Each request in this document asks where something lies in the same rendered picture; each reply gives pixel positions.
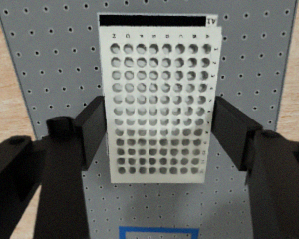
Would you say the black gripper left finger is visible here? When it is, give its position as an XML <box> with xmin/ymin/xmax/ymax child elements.
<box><xmin>0</xmin><ymin>96</ymin><xmax>107</xmax><ymax>239</ymax></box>

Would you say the blue tape square outline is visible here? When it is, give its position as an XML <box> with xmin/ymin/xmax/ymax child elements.
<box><xmin>119</xmin><ymin>226</ymin><xmax>199</xmax><ymax>239</ymax></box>

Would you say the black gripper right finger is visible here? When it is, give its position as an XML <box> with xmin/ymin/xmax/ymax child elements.
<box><xmin>211</xmin><ymin>96</ymin><xmax>299</xmax><ymax>239</ymax></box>

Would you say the white well plate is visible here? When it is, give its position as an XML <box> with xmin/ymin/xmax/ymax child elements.
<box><xmin>99</xmin><ymin>26</ymin><xmax>222</xmax><ymax>183</ymax></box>

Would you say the grey perforated base plate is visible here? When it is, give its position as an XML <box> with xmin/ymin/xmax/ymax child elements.
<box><xmin>0</xmin><ymin>0</ymin><xmax>299</xmax><ymax>239</ymax></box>

